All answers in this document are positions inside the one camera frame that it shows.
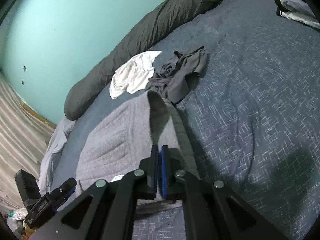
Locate grey quilted sweatshirt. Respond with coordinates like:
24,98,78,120
75,92,199,196

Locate light grey blanket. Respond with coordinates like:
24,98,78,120
38,117,75,196

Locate bags on floor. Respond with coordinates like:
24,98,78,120
7,207,29,239

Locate beige striped curtain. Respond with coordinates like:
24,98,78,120
0,77,54,213

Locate white t-shirt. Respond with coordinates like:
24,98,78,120
109,50,162,99

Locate dark grey thin garment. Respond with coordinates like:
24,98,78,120
146,46,208,104

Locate long dark grey pillow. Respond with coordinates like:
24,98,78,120
64,0,222,121

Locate wooden window frame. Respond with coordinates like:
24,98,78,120
22,102,56,129

